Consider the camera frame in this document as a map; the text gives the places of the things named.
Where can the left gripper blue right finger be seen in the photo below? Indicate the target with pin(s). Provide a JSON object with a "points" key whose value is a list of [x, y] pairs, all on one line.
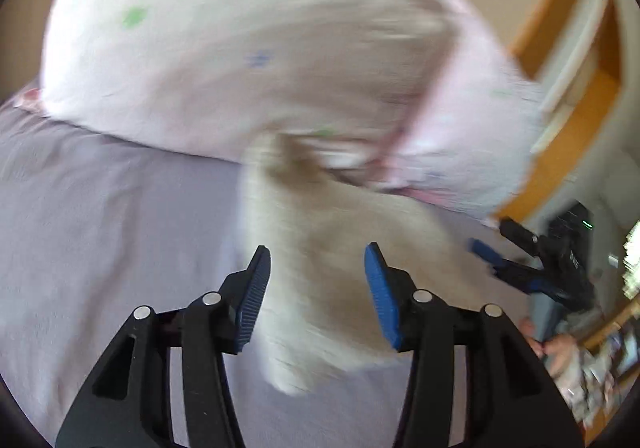
{"points": [[511, 402]]}

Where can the wooden headboard with glass panels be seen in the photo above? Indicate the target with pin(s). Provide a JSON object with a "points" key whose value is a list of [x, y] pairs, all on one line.
{"points": [[572, 48]]}

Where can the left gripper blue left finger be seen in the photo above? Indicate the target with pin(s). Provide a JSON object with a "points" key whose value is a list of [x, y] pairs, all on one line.
{"points": [[124, 402]]}

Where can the person's right hand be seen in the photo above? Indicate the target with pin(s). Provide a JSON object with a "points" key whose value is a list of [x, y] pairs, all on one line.
{"points": [[561, 353]]}

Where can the beige cable-knit sweater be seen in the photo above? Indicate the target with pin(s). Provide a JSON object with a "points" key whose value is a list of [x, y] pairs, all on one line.
{"points": [[318, 319]]}

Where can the left pink floral pillow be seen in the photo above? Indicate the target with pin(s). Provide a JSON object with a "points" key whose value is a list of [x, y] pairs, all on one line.
{"points": [[206, 77]]}

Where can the lilac bed sheet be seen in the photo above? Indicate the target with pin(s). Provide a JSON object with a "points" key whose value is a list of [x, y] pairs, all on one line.
{"points": [[93, 227]]}

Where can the right pink floral pillow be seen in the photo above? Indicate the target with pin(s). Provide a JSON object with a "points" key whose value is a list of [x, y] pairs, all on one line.
{"points": [[468, 145]]}

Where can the pink floral pillow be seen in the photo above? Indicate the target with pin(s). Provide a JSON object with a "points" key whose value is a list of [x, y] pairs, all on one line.
{"points": [[206, 77], [468, 145]]}

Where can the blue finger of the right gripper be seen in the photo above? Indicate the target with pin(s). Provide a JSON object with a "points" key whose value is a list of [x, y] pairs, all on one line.
{"points": [[521, 277], [520, 236]]}

